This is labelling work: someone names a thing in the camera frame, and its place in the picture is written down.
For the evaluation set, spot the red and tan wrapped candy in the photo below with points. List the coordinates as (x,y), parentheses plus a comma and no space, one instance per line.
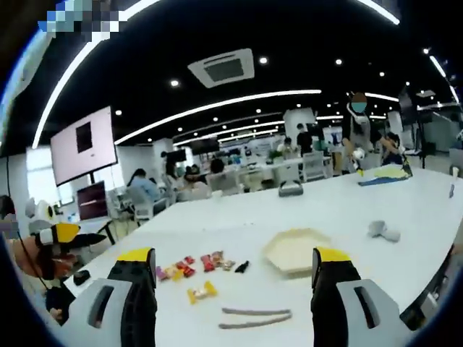
(225,261)

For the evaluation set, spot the blue cloth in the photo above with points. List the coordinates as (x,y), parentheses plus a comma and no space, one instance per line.
(370,181)

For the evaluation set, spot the grey box device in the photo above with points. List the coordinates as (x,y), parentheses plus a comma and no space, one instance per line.
(290,188)

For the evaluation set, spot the grey handheld device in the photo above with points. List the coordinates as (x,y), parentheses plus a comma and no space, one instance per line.
(383,231)

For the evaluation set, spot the ceiling air conditioner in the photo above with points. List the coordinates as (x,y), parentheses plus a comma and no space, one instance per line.
(222,68)

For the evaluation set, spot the purple wrapped candy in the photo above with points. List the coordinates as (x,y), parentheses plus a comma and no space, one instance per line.
(161,273)

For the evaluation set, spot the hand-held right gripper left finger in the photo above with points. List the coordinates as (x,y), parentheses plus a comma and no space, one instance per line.
(141,318)

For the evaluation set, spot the person's left hand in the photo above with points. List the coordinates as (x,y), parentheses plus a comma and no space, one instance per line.
(29,258)

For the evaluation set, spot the cream hexagonal container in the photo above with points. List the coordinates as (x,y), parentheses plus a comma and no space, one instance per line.
(289,249)

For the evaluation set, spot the small blue-grey object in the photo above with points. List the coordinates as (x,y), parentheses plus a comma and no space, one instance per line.
(451,190)

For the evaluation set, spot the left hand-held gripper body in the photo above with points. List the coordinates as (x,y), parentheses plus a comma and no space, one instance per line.
(41,213)

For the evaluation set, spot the yellow candy food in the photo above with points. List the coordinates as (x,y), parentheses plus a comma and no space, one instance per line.
(202,292)

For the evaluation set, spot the small dark monitor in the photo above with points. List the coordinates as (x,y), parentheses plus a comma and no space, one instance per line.
(91,200)

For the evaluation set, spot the yellow cloth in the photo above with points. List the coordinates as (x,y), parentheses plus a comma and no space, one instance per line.
(390,172)

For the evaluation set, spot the small black object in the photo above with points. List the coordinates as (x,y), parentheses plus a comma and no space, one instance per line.
(242,266)

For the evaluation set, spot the black object on table edge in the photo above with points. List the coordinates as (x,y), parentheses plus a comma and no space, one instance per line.
(81,277)

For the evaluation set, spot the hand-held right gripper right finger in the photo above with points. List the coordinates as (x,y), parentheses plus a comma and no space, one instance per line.
(327,318)

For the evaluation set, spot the large wall screen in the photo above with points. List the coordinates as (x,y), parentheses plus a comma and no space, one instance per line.
(84,144)

